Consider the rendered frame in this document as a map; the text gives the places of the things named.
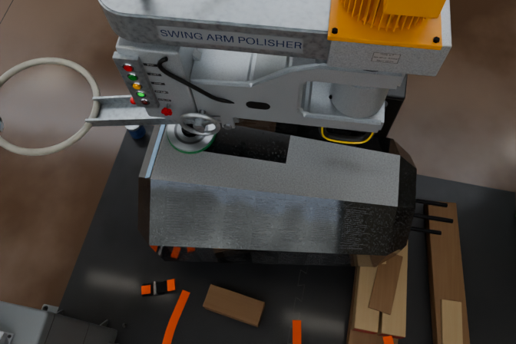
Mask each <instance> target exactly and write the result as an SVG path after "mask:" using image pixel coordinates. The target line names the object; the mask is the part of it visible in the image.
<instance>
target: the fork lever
mask: <svg viewBox="0 0 516 344"><path fill-rule="evenodd" d="M131 97H132V96H131V95H118V96H103V97H93V98H92V99H93V100H94V101H98V102H100V103H101V106H100V110H99V113H98V116H97V118H87V119H85V121H86V122H87V123H90V124H93V126H92V127H97V126H127V125H156V124H179V120H178V119H170V118H163V117H151V116H149V115H148V114H147V111H146V109H145V107H138V106H137V105H136V104H132V103H131V102H130V99H131ZM209 116H211V117H213V118H215V119H216V120H217V121H218V122H219V123H221V119H220V116H215V115H209ZM234 122H235V123H239V122H240V119H239V118H236V117H235V118H234ZM223 127H224V128H225V129H227V130H230V129H232V126H231V125H230V124H225V125H224V126H223Z"/></svg>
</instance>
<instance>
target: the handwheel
mask: <svg viewBox="0 0 516 344"><path fill-rule="evenodd" d="M205 113H206V111H205V110H200V112H199V113H196V112H190V113H186V114H183V115H181V116H180V118H179V124H180V126H181V127H182V128H183V129H184V130H186V131H189V132H190V133H193V134H198V135H203V136H210V135H214V134H217V133H218V132H219V131H220V124H219V122H218V121H217V120H216V119H215V118H213V117H211V116H209V115H206V114H205ZM190 117H197V118H196V119H195V120H191V119H189V118H190ZM205 120H206V121H205ZM185 121H186V122H188V123H191V124H193V128H192V127H189V126H187V125H186V124H185V123H184V122H185ZM209 124H214V125H215V127H216V128H215V129H213V130H211V131H205V127H206V125H209Z"/></svg>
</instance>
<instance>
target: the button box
mask: <svg viewBox="0 0 516 344"><path fill-rule="evenodd" d="M113 60H114V63H115V64H116V66H117V69H118V70H119V72H120V74H121V76H122V78H123V79H124V82H125V84H126V85H127V88H128V90H129V92H130V93H131V96H132V98H133V99H134V101H135V103H136V105H137V106H138V107H146V108H159V105H160V104H159V102H158V100H157V97H156V95H155V93H154V90H153V88H152V86H151V83H150V81H149V79H148V76H147V74H146V71H145V70H144V66H143V65H142V63H141V60H140V57H139V56H136V55H121V54H119V53H117V51H115V52H114V55H113ZM123 64H129V65H132V66H133V67H134V70H133V71H126V70H124V69H123V67H122V65H123ZM128 74H135V75H137V76H138V80H136V81H132V80H130V79H129V78H128V77H127V75H128ZM132 83H138V84H141V85H142V89H135V88H133V87H132V85H131V84H132ZM137 91H142V92H144V93H145V94H146V95H147V96H146V97H145V98H142V97H139V96H137V95H136V92H137ZM141 99H145V100H148V101H149V102H150V104H149V105H144V104H142V103H141V102H140V100H141Z"/></svg>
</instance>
